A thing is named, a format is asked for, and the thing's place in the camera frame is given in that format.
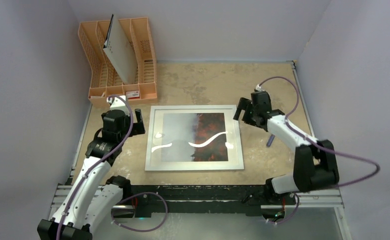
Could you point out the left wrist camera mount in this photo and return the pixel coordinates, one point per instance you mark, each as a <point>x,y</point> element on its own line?
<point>118,103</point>

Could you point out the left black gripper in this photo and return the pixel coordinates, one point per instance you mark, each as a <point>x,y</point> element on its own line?
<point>137,128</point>

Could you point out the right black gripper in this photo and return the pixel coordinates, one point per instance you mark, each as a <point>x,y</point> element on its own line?
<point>249,116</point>

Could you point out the small red white box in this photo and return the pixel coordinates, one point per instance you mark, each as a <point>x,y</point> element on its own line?
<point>132,94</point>

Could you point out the blue handled screwdriver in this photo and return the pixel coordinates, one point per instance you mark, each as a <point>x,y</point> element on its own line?
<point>270,141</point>

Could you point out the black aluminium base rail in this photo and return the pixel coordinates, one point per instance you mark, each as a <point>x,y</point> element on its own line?
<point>249,200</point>

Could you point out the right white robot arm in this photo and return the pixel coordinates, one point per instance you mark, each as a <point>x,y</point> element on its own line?
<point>315,166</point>

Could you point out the white board in organizer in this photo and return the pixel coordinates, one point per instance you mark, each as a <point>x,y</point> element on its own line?
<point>120,53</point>

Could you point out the orange plastic file organizer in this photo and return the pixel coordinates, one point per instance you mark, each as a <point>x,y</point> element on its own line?
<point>104,79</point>

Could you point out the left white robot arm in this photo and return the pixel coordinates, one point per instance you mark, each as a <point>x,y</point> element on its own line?
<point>81,212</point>

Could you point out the white picture frame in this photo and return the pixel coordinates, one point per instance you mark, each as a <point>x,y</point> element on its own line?
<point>193,138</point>

